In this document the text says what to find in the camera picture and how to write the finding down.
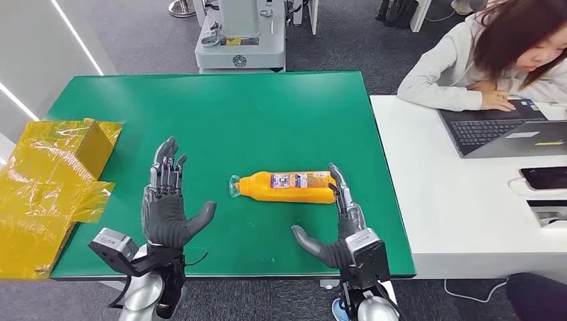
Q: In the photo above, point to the blue shoe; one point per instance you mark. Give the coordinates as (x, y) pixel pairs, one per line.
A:
(339, 310)

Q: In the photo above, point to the white upright panel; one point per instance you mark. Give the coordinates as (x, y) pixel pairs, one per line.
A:
(312, 15)

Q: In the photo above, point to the person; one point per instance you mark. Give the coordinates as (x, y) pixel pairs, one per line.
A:
(443, 66)

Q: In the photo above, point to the chrome stand base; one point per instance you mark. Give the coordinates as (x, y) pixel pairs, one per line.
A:
(180, 8)

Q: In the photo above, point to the yellow taped cardboard box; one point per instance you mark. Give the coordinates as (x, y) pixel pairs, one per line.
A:
(40, 199)

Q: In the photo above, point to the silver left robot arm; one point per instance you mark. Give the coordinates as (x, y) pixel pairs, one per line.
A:
(144, 294)

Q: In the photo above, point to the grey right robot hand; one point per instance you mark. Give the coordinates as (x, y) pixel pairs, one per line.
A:
(330, 254)

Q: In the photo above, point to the white furniture post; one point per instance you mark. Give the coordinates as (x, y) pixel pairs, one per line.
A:
(420, 15)

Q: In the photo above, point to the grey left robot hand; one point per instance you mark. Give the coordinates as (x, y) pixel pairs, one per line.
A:
(164, 219)

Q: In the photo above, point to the white desktop device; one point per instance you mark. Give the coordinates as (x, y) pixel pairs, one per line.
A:
(549, 215)

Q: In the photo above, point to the black boots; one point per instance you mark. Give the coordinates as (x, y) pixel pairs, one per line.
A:
(396, 13)

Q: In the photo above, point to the orange detergent bottle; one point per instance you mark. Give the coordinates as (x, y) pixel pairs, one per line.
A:
(288, 188)

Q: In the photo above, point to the green table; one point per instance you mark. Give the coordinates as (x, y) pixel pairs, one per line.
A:
(248, 119)

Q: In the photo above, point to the grey laptop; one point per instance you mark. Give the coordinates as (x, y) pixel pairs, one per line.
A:
(491, 130)

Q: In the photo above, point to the white desk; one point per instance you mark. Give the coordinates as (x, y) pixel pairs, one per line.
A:
(447, 199)

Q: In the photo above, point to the black smartphone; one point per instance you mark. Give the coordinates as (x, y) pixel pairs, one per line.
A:
(547, 178)

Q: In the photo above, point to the dark rounded seat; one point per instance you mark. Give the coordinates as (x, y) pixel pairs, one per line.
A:
(540, 299)

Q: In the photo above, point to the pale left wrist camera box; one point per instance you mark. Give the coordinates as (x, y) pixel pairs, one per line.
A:
(113, 248)

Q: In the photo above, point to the white machine base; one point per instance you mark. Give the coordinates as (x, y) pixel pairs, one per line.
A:
(248, 48)

